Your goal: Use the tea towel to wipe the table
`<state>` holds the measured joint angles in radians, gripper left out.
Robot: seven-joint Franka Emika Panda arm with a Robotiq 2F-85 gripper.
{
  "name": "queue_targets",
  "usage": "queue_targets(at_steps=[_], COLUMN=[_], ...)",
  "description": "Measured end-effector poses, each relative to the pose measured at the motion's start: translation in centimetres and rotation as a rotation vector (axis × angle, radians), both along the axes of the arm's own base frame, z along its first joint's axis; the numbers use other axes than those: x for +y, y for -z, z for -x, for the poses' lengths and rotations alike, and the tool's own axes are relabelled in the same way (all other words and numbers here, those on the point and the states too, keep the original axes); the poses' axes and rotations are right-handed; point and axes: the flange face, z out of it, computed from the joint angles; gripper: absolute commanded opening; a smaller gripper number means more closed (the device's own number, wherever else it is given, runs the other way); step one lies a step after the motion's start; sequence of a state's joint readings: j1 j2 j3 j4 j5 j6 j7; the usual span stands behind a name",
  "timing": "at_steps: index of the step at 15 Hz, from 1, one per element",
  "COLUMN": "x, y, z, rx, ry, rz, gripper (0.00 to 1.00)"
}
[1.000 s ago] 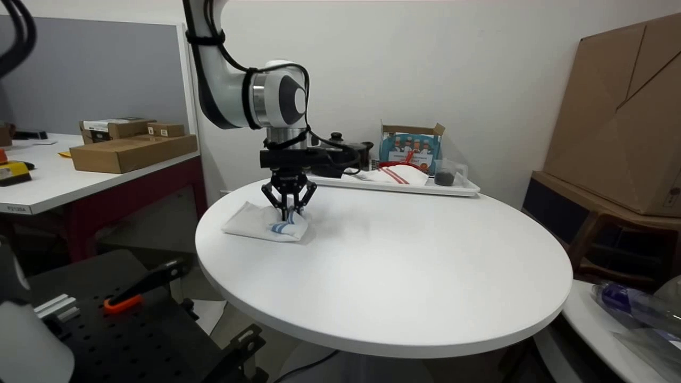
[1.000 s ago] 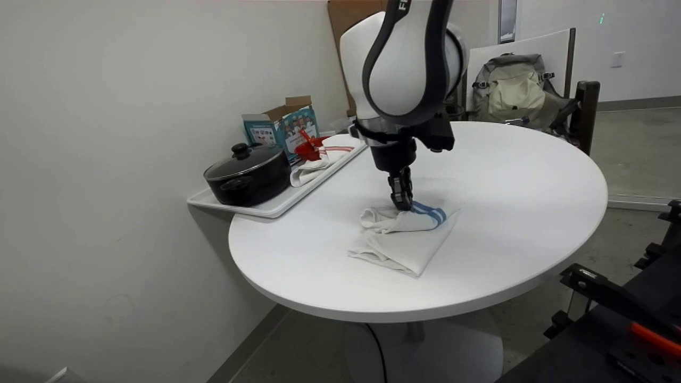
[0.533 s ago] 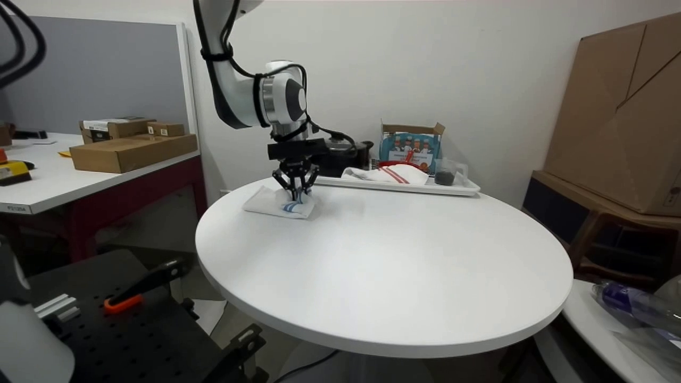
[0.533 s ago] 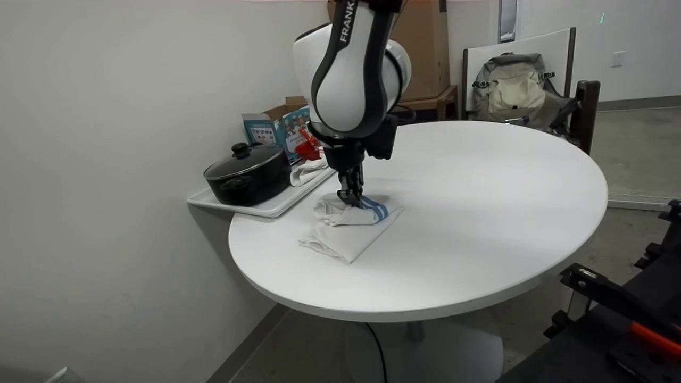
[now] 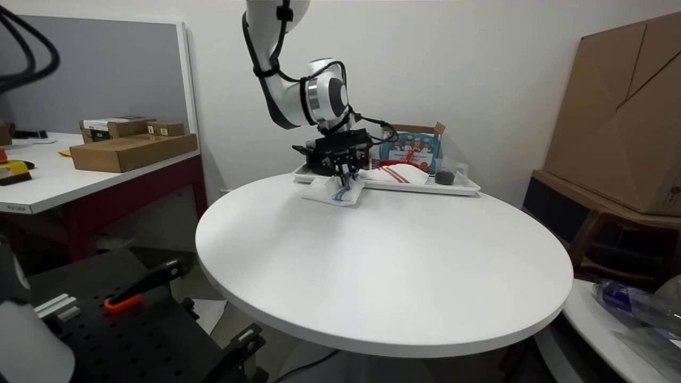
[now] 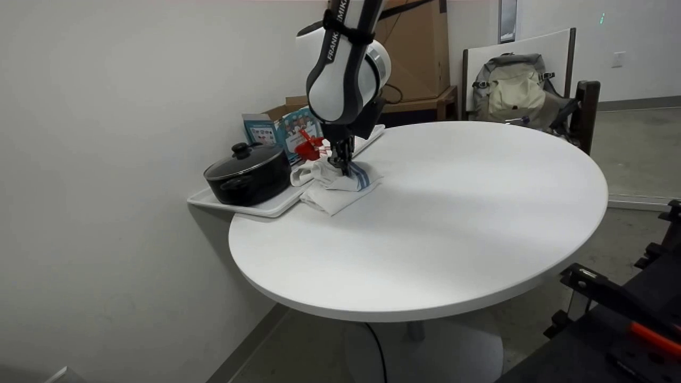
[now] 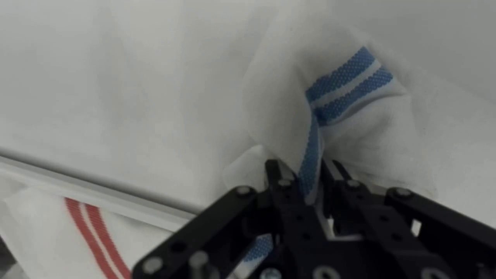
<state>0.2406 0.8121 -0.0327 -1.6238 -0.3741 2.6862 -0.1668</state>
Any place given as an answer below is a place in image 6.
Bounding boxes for black cooking pot with lid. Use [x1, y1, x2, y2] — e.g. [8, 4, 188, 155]
[203, 140, 294, 209]

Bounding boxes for black orange bar clamp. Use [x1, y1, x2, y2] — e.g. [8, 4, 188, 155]
[558, 262, 681, 358]

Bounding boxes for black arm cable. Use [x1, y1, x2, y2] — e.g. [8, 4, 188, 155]
[296, 0, 405, 106]

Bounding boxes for dark wooden chair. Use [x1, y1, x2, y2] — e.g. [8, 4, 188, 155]
[564, 79, 603, 155]

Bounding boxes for beige backpack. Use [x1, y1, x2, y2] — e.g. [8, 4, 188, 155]
[470, 51, 579, 134]

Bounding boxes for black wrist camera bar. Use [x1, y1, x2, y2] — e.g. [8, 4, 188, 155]
[352, 103, 387, 143]

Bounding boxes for white tea towel blue stripes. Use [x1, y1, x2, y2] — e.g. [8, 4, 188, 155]
[300, 163, 383, 219]

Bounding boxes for black floor cable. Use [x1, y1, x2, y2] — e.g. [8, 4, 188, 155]
[363, 322, 392, 383]

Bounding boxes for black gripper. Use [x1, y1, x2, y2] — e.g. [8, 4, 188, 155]
[328, 125, 361, 179]

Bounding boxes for colourful printed cardboard box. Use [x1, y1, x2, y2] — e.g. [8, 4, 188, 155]
[240, 93, 328, 171]

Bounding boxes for white table pedestal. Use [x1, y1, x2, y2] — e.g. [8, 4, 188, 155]
[339, 309, 508, 383]

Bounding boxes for white rectangular tray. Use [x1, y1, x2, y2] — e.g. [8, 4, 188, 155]
[186, 123, 389, 222]

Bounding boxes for large brown cardboard box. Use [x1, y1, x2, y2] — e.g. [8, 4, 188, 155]
[370, 0, 459, 103]

